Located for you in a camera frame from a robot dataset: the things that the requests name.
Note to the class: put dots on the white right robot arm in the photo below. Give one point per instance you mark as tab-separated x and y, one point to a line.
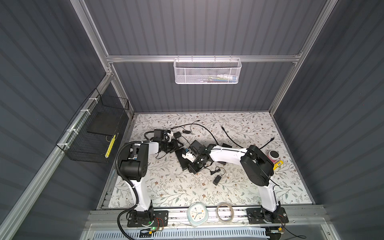
257	166

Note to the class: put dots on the yellow marker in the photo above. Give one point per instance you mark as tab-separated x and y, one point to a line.
277	164

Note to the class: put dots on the black foam pad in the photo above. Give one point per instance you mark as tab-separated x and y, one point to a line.
104	124

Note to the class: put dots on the pink tape roll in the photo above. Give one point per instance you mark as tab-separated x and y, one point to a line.
273	156

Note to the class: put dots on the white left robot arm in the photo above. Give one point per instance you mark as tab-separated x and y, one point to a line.
131	164

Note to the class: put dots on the white analog clock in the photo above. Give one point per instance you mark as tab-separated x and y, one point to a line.
197	214

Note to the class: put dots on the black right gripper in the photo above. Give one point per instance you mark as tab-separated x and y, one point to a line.
193	169

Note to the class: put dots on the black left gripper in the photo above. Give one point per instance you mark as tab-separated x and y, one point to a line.
173	145

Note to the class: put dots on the black wire wall basket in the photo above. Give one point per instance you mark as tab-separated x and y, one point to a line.
79	145

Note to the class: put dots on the black power adapter with cord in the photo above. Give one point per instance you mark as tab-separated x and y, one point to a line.
176	135

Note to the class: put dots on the white wire mesh basket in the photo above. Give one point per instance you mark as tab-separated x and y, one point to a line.
207	71

